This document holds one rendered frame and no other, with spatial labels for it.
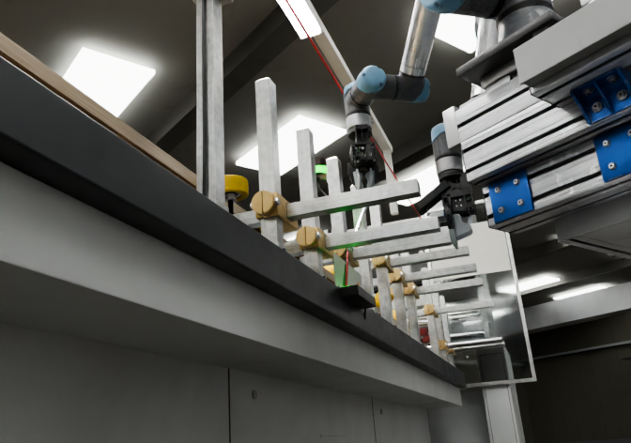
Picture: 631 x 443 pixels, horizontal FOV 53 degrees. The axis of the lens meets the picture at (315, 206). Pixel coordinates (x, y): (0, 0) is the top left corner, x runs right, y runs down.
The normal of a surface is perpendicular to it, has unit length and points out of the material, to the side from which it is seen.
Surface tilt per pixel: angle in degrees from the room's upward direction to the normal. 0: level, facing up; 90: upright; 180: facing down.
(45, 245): 90
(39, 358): 90
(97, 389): 90
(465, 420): 90
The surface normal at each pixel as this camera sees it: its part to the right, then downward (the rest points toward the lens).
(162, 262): 0.94, -0.18
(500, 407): -0.33, -0.32
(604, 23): -0.79, -0.17
